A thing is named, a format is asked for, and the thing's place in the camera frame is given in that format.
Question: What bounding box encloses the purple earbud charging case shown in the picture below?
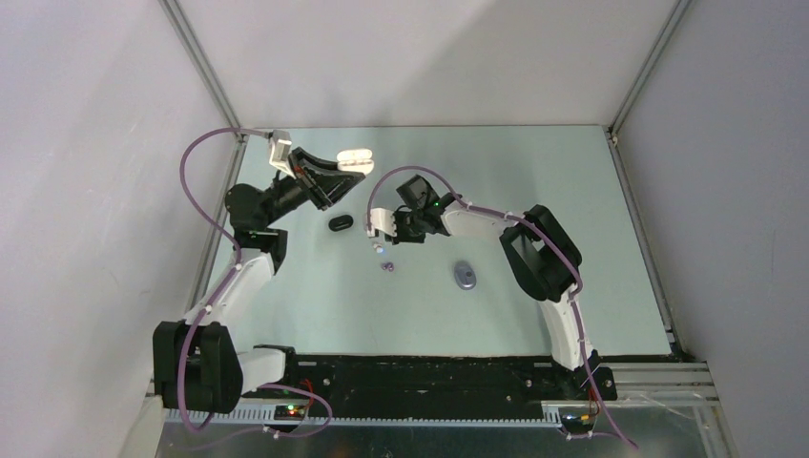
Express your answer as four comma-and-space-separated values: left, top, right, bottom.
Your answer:
453, 260, 477, 290

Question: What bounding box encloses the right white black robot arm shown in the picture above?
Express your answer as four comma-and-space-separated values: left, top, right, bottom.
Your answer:
365, 175, 593, 399

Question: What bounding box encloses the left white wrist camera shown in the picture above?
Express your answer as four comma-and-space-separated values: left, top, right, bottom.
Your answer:
268, 130, 293, 176

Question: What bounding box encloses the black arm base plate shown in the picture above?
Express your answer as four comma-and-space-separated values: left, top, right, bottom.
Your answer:
280, 354, 615, 400

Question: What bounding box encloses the right controller board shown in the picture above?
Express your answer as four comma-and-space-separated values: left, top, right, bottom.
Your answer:
560, 413, 598, 435

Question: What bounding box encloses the black earbud charging case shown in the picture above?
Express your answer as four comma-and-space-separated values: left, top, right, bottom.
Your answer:
327, 214, 354, 232

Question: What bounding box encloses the left controller board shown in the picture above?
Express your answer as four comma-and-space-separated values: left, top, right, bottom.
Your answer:
273, 405, 307, 422

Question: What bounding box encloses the white earbud charging case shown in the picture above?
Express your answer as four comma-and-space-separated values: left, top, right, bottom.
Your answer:
336, 148, 374, 176

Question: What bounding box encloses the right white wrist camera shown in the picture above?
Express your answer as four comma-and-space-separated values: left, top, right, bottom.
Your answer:
365, 207, 397, 238

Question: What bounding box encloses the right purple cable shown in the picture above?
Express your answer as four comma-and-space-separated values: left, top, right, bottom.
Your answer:
366, 165, 639, 453

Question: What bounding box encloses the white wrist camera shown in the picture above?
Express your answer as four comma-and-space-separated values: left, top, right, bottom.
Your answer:
268, 130, 293, 176
365, 207, 397, 238

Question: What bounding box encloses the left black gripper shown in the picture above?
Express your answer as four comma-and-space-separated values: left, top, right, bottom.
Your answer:
263, 148, 364, 228

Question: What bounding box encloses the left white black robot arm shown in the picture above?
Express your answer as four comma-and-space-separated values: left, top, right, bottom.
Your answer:
153, 148, 374, 414

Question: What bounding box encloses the controller board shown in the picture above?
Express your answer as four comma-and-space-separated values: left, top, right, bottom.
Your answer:
560, 413, 598, 435
273, 405, 307, 422

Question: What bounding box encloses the aluminium frame rail front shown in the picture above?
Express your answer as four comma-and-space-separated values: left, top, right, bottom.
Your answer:
146, 360, 722, 431

